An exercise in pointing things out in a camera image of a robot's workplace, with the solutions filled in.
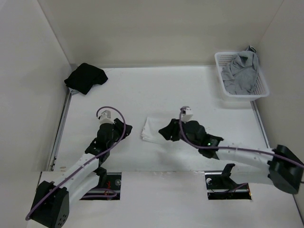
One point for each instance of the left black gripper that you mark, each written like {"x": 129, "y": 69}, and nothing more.
{"x": 119, "y": 126}

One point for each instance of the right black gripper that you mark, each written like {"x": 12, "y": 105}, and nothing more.
{"x": 171, "y": 129}

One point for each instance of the white tank top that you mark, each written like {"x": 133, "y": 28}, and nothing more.
{"x": 153, "y": 124}

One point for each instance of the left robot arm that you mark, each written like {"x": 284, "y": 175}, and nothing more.
{"x": 53, "y": 200}

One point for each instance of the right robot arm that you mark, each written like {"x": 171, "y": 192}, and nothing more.
{"x": 278, "y": 166}

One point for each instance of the folded black tank top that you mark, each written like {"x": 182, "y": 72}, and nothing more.
{"x": 85, "y": 77}

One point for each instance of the grey tank top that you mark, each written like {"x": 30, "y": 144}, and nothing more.
{"x": 240, "y": 75}

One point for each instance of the white plastic basket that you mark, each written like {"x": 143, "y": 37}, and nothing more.
{"x": 260, "y": 89}

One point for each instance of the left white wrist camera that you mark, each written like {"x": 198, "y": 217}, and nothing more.
{"x": 105, "y": 117}

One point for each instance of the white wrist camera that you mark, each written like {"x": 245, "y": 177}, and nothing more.
{"x": 105, "y": 117}
{"x": 186, "y": 114}

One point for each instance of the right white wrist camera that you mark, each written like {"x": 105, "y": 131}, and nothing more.
{"x": 186, "y": 114}

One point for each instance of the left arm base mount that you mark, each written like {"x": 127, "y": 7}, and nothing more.
{"x": 108, "y": 188}

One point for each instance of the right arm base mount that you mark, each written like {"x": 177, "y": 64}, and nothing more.
{"x": 221, "y": 187}

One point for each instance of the left metal table rail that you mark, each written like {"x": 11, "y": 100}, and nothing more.
{"x": 55, "y": 146}

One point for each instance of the metal table rail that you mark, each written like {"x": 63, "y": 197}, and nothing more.
{"x": 260, "y": 123}
{"x": 55, "y": 146}

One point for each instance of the right metal table rail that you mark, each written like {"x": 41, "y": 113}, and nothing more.
{"x": 260, "y": 123}

